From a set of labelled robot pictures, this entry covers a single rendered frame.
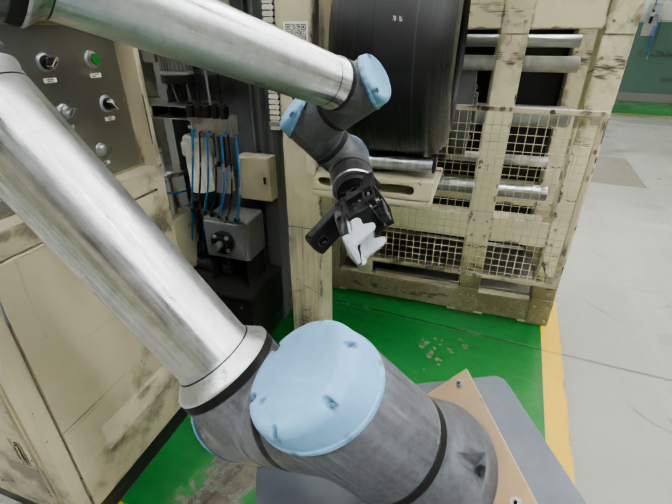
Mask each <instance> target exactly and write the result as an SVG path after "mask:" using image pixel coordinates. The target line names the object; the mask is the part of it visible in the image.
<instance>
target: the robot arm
mask: <svg viewBox="0 0 672 504"><path fill-rule="evenodd" d="M42 19H46V20H49V21H52V22H56V23H59V24H62V25H65V26H68V27H71V28H75V29H78V30H81V31H84V32H87V33H90V34H94V35H97V36H100V37H103V38H106V39H109V40H113V41H116V42H119V43H122V44H125V45H128V46H132V47H135V48H138V49H141V50H144V51H147V52H151V53H154V54H157V55H160V56H163V57H166V58H170V59H173V60H176V61H179V62H182V63H185V64H189V65H192V66H195V67H198V68H201V69H204V70H208V71H211V72H214V73H217V74H220V75H223V76H227V77H230V78H233V79H236V80H239V81H242V82H246V83H249V84H252V85H255V86H258V87H261V88H265V89H268V90H271V91H274V92H277V93H280V94H284V95H287V96H290V97H293V98H295V99H294V100H293V101H292V102H291V104H290V105H289V106H288V108H287V109H286V111H285V112H284V114H283V116H282V118H281V121H280V128H281V130H282V131H283V132H284V133H285V134H286V135H287V136H288V138H289V139H290V138H291V139H292V140H293V141H294V142H295V143H296V144H297V145H298V146H300V147H301V148H302V149H303V150H304V151H305V152H306V153H307V154H308V155H310V156H311V157H312V158H313V159H314V160H315V161H316V162H318V163H319V164H320V165H321V166H322V167H323V168H324V169H325V170H326V171H328V172H329V173H330V180H331V189H332V195H333V197H334V199H335V200H336V201H337V203H336V204H335V205H334V206H333V207H332V208H331V209H330V210H329V211H328V212H327V213H326V214H325V215H324V216H323V217H322V218H321V220H320V221H319V222H318V223H317V224H316V225H315V226H314V227H313V228H312V229H311V230H310V231H309V232H308V233H307V234H306V235H305V240H306V241H307V242H308V244H309V245H310V246H311V247H312V248H313V249H314V250H315V251H317V252H318V253H320V254H324V253H325V252H326V251H327V250H328V249H329V248H330V247H331V246H332V244H333V243H334V242H335V241H336V240H337V239H338V238H339V237H340V236H341V237H342V240H343V243H344V245H345V248H346V250H347V252H348V254H349V256H350V258H351V260H353V262H354V263H355V264H357V265H358V266H360V267H361V266H363V265H364V264H366V262H367V259H368V257H369V256H370V255H372V254H373V253H374V252H376V251H377V250H378V249H380V248H381V247H382V246H384V244H385V243H386V238H385V237H377V238H374V237H373V234H372V233H373V232H375V233H376V234H377V233H379V232H380V231H382V230H384V229H386V228H387V227H388V226H390V225H392V224H394V223H395V222H394V219H393V216H392V212H391V209H390V206H389V205H388V204H387V202H386V201H385V199H384V197H383V196H382V195H381V193H380V189H381V188H382V187H381V184H380V183H379V181H378V180H377V179H376V177H375V176H374V174H373V171H372V167H371V163H370V160H369V152H368V150H367V147H366V146H365V144H364V143H363V142H362V140H360V139H359V138H358V137H356V136H354V135H350V134H349V133H348V132H347V131H346V129H347V128H349V127H351V126H352V125H354V124H355V123H357V122H358V121H360V120H361V119H363V118H364V117H366V116H367V115H369V114H371V113H372V112H374V111H375V110H379V109H380V107H381V106H382V105H384V104H385V103H387V102H388V101H389V99H390V96H391V86H390V82H389V78H388V76H387V73H386V71H385V69H384V68H383V66H382V65H381V63H380V62H379V61H378V60H377V59H376V58H375V57H374V56H373V55H371V54H363V55H360V56H359V57H358V59H357V60H355V61H352V60H350V59H348V58H346V57H344V56H341V55H336V54H334V53H332V52H329V51H327V50H325V49H323V48H321V47H319V46H316V45H314V44H312V43H310V42H308V41H305V40H303V39H301V38H299V37H297V36H294V35H292V34H290V33H288V32H286V31H284V30H281V29H279V28H277V27H275V26H273V25H270V24H268V23H266V22H264V21H262V20H260V19H257V18H255V17H253V16H251V15H249V14H246V13H244V12H242V11H240V10H238V9H236V8H233V7H231V6H229V5H227V4H225V3H222V2H220V1H218V0H0V22H3V23H6V24H9V25H13V26H16V27H19V28H26V27H28V26H29V25H31V24H33V23H35V22H37V21H39V20H42ZM0 198H1V199H2V200H3V201H4V202H5V203H6V204H7V205H8V206H9V207H10V208H11V209H12V210H13V211H14V212H15V213H16V214H17V215H18V216H19V217H20V218H21V219H22V220H23V221H24V222H25V223H26V224H27V225H28V227H29V228H30V229H31V230H32V231H33V232H34V233H35V234H36V235H37V236H38V237H39V238H40V239H41V240H42V241H43V242H44V243H45V244H46V245H47V246H48V247H49V248H50V249H51V250H52V251H53V252H54V253H55V254H56V255H57V256H58V257H59V258H60V259H61V260H62V261H63V262H64V263H65V264H66V265H67V266H68V267H69V269H70V270H71V271H72V272H73V273H74V274H75V275H76V276H77V277H78V278H79V279H80V280H81V281H82V282H83V283H84V284H85V285H86V286H87V287H88V288H89V289H90V290H91V291H92V292H93V293H94V294H95V295H96V296H97V297H98V298H99V299H100V300H101V301H102V302H103V303H104V304H105V305H106V306H107V307H108V308H109V309H110V310H111V312H112V313H113V314H114V315H115V316H116V317H117V318H118V319H119V320H120V321H121V322H122V323H123V324H124V325H125V326H126V327H127V328H128V329H129V330H130V331H131V332H132V333H133V334H134V335H135V336H136V337H137V338H138V339H139V340H140V341H141V342H142V343H143V344H144V345H145V346H146V347H147V348H148V349H149V350H150V351H151V352H152V354H153V355H154V356H155V357H156V358H157V359H158V360H159V361H160V362H161V363H162V364H163V365H164V366H165V367H166V368H167V369H168V370H169V371H170V372H171V373H172V374H173V375H174V376H175V377H176V378H177V379H178V380H179V382H180V389H179V399H178V402H179V404H180V406H181V407H182V408H183V409H184V410H185V411H186V412H187V413H188V414H189V415H190V416H191V423H192V427H193V430H194V433H195V435H196V437H197V439H198V440H199V442H200V443H201V445H202V446H203V447H204V448H206V449H207V450H208V451H209V452H210V453H212V454H213V455H215V456H217V457H218V458H220V459H222V460H225V461H227V462H231V463H236V464H248V465H253V466H259V467H265V468H271V469H277V470H282V471H288V472H294V473H300V474H306V475H311V476H317V477H321V478H324V479H327V480H329V481H331V482H333V483H335V484H337V485H339V486H340V487H342V488H344V489H345V490H347V491H348V492H350V493H352V494H353V495H355V496H356V497H358V498H360V499H361V500H363V501H364V502H366V503H367V504H493V503H494V499H495V496H496V491H497V485H498V461H497V456H496V451H495V448H494V445H493V442H492V440H491V438H490V436H489V434H488V432H487V431H486V429H485V428H484V427H483V426H482V424H481V423H480V422H479V421H478V420H477V419H476V418H475V417H474V416H473V415H471V414H470V413H469V412H468V411H467V410H465V409H464V408H462V407H460V406H459V405H457V404H454V403H452V402H449V401H445V400H441V399H436V398H432V397H429V396H428V395H427V394H426V393H425V392H424V391H423V390H422V389H420V388H419V387H418V386H417V385H416V384H415V383H414V382H413V381H412V380H410V379H409V378H408V377H407V376H406V375H405V374H404V373H403V372H401V371H400V370H399V369H398V368H397V367H396V366H395V365H394V364H392V363H391V362H390V361H389V360H388V359H387V358H386V357H385V356H383V355H382V354H381V353H380V352H379V351H378V350H377V349H376V348H375V347H374V346H373V345H372V343H371V342H370V341H368V340H367V339H366V338H365V337H363V336H362V335H360V334H358V333H356V332H354V331H353V330H351V329H350V328H349V327H347V326H346V325H344V324H342V323H340V322H336V321H332V320H325V321H314V322H311V323H308V324H306V325H303V326H301V327H299V328H298V329H296V330H294V331H293V332H291V333H290V334H289V335H287V336H286V337H285V338H284V339H283V340H282V341H280V346H279V345H278V344H277V343H276V342H275V340H274V339H273V338H272V337H271V336H270V334H269V333H268V332H267V331H266V330H265V329H264V328H263V327H262V326H248V325H243V324H242V323H241V322H240V321H239V320H238V319H237V318H236V316H235V315H234V314H233V313H232V312H231V311H230V309H229V308H228V307H227V306H226V305H225V304H224V303H223V301H222V300H221V299H220V298H219V297H218V296H217V294H216V293H215V292H214V291H213V290H212V289H211V287H210V286H209V285H208V284H207V283H206V282H205V281H204V279H203V278H202V277H201V276H200V275H199V274H198V272H197V271H196V270H195V269H194V268H193V267H192V266H191V264H190V263H189V262H188V261H187V260H186V259H185V257H184V256H183V255H182V254H181V253H180V252H179V251H178V249H177V248H176V247H175V246H174V245H173V244H172V242H171V241H170V240H169V239H168V238H167V237H166V235H165V234H164V233H163V232H162V231H161V230H160V229H159V227H158V226H157V225H156V224H155V223H154V222H153V220H152V219H151V218H150V217H149V216H148V215H147V214H146V212H145V211H144V210H143V209H142V208H141V207H140V205H139V204H138V203H137V202H136V201H135V200H134V198H133V197H132V196H131V195H130V194H129V193H128V192H127V190H126V189H125V188H124V187H123V186H122V185H121V183H120V182H119V181H118V180H117V179H116V178H115V177H114V175H113V174H112V173H111V172H110V171H109V170H108V168H107V167H106V166H105V165H104V164H103V163H102V162H101V160H100V159H99V158H98V157H97V156H96V155H95V153H94V152H93V151H92V150H91V149H90V148H89V146H88V145H87V144H86V143H85V142H84V141H83V140H82V138H81V137H80V136H79V135H78V134H77V133H76V131H75V130H74V129H73V128H72V127H71V126H70V125H69V123H68V122H67V121H66V120H65V119H64V118H63V116H62V115H61V114H60V113H59V112H58V111H57V109H56V108H55V107H54V106H53V105H52V104H51V103H50V101H49V100H48V99H47V98H46V97H45V96H44V94H43V93H42V92H41V91H40V90H39V89H38V88H37V86H36V85H35V84H34V83H33V82H32V81H31V79H30V78H29V77H28V76H27V75H26V74H25V72H24V71H23V70H22V69H21V66H20V64H19V62H18V61H17V59H16V58H15V57H14V56H13V55H12V54H11V53H10V51H9V50H8V49H7V48H6V47H5V45H4V44H3V43H2V42H1V41H0ZM381 199H382V200H381ZM384 202H385V203H384ZM389 214H390V216H389ZM390 217H391V219H390ZM442 413H443V414H442Z"/></svg>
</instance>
